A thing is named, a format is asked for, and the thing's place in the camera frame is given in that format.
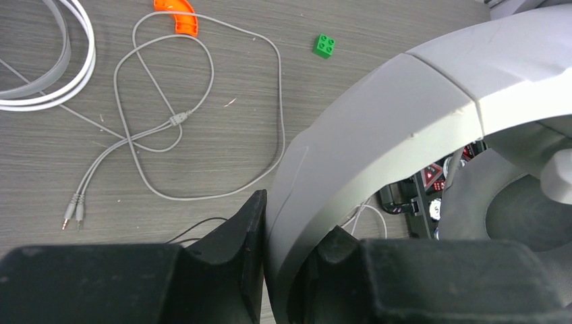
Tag red translucent die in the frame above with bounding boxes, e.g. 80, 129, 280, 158
432, 179, 445, 192

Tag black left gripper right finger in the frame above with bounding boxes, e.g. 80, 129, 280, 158
287, 227, 571, 323

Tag green toy brick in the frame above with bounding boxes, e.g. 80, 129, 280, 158
312, 33, 336, 59

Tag small white headphones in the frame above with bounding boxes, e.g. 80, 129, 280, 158
1, 1, 96, 113

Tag black poker chip case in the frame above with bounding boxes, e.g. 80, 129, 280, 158
376, 154, 453, 239

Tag grey cable with audio jacks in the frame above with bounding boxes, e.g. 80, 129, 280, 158
0, 11, 287, 232

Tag thin black headphone cable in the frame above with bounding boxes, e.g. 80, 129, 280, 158
165, 217, 229, 246

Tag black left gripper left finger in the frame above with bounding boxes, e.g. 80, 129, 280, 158
1, 190, 267, 323

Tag orange curved plastic piece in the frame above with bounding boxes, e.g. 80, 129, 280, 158
153, 0, 199, 37

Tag triangular all-in button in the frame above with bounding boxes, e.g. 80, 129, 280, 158
420, 163, 443, 190

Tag large white grey headphones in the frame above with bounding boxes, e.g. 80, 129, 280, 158
265, 1, 571, 323

